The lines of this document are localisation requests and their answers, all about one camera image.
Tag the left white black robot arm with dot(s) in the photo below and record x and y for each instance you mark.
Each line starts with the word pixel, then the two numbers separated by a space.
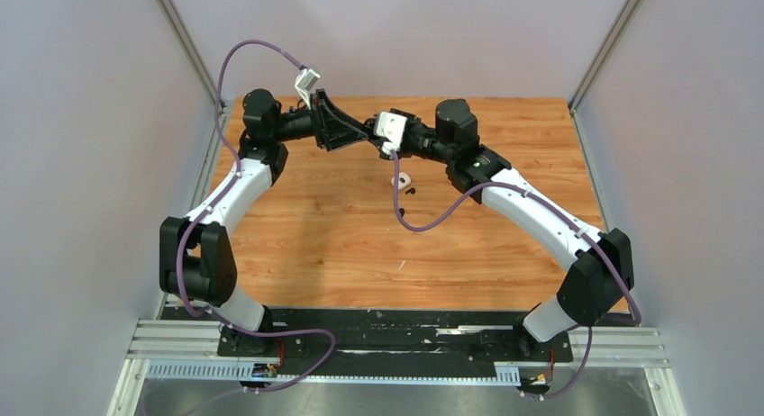
pixel 196 262

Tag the left aluminium corner post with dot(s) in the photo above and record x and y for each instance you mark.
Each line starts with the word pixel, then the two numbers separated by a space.
pixel 187 45

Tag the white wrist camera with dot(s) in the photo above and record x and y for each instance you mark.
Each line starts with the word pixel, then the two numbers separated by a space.
pixel 305 82
pixel 391 127

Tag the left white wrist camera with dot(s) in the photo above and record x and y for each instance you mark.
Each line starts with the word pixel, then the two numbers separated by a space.
pixel 305 82

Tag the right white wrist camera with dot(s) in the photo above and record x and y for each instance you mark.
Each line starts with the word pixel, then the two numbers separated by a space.
pixel 391 127

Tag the aluminium corner post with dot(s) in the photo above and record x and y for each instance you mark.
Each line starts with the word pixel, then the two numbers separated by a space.
pixel 187 45
pixel 611 39

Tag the white earbud charging case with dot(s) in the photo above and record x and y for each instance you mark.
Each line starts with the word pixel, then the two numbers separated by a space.
pixel 401 181

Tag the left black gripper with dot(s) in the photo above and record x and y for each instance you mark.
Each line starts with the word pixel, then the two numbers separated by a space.
pixel 332 128

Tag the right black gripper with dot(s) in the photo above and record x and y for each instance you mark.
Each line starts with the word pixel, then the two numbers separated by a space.
pixel 401 151

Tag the right aluminium corner post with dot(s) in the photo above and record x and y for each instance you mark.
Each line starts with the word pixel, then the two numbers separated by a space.
pixel 611 39

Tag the aluminium rail frame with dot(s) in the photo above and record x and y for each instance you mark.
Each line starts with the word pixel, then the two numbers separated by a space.
pixel 185 349

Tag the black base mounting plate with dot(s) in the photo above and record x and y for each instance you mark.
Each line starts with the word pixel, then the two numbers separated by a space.
pixel 420 343

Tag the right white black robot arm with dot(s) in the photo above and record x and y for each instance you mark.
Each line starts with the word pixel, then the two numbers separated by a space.
pixel 598 264

